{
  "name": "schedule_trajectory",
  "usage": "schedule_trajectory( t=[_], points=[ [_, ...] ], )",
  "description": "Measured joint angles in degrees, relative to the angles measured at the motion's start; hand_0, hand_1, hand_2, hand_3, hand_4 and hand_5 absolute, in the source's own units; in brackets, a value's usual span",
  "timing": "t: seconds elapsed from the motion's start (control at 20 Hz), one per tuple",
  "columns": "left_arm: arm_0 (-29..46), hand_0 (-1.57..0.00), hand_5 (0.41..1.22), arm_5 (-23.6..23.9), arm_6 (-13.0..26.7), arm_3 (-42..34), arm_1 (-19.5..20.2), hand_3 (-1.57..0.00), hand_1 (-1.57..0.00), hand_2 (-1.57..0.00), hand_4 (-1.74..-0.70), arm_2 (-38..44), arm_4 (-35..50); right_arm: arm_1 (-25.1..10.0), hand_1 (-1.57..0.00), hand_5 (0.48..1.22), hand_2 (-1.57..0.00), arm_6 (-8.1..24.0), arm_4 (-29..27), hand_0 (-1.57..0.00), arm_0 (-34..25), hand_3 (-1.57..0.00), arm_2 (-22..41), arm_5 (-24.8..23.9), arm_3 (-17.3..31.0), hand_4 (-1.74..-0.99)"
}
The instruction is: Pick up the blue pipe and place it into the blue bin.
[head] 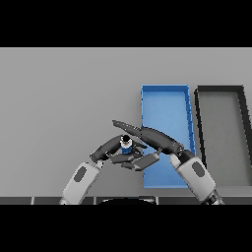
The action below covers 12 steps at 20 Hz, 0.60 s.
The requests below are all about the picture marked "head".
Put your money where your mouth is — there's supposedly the dark robot left hand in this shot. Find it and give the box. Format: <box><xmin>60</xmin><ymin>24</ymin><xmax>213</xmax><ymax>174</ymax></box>
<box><xmin>89</xmin><ymin>134</ymin><xmax>148</xmax><ymax>166</ymax></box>

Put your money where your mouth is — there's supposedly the dark robot right hand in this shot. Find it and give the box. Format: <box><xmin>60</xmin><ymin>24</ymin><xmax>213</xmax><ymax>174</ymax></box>
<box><xmin>111</xmin><ymin>119</ymin><xmax>195</xmax><ymax>172</ymax></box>

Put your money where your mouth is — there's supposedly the blue bin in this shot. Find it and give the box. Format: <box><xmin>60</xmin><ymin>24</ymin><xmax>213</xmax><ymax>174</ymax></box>
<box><xmin>140</xmin><ymin>84</ymin><xmax>197</xmax><ymax>189</ymax></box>

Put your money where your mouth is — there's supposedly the dark grey bin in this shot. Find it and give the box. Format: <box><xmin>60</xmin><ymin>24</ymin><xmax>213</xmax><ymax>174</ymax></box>
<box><xmin>193</xmin><ymin>85</ymin><xmax>252</xmax><ymax>189</ymax></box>

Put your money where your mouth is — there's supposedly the blue pipe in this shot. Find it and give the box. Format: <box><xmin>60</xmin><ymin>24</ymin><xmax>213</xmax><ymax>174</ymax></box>
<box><xmin>119</xmin><ymin>134</ymin><xmax>134</xmax><ymax>156</ymax></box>

